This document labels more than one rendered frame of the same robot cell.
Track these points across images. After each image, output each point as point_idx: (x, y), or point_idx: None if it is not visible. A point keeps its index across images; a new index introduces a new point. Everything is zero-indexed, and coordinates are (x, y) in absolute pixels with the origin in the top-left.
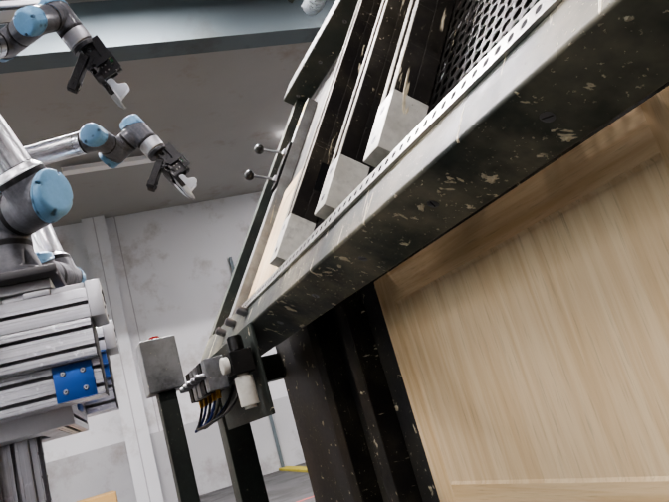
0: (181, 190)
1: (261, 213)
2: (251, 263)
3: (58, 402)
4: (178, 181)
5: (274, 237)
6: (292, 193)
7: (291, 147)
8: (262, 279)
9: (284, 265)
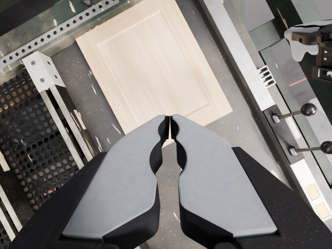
0: (311, 24)
1: (325, 76)
2: (218, 28)
3: None
4: (296, 34)
5: (181, 66)
6: (186, 109)
7: (285, 158)
8: (148, 30)
9: (8, 59)
